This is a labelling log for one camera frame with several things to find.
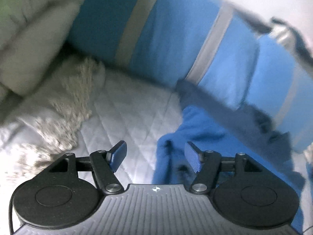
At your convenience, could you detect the blue grey-striped pillow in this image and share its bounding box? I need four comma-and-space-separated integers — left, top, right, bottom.
246, 35, 312, 152
68, 0, 258, 108

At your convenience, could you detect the folded grey-blue garment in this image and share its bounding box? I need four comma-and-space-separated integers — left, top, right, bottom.
223, 0, 312, 65

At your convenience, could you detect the blue grey-striped pillow left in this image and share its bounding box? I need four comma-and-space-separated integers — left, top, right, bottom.
68, 0, 258, 108

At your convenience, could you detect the beige folded blanket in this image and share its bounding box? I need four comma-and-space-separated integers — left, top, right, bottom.
1, 0, 84, 99

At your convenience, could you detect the grey quilted bed cover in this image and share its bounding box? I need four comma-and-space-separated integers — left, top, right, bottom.
0, 56, 313, 196

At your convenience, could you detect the blue fleece jacket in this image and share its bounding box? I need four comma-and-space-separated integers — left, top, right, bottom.
151, 80, 305, 234

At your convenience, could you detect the beige fringed throw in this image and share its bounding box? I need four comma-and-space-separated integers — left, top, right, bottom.
24, 56, 105, 168

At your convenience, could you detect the blue grey-striped pillow right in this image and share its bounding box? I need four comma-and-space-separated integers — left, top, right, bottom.
246, 35, 312, 152

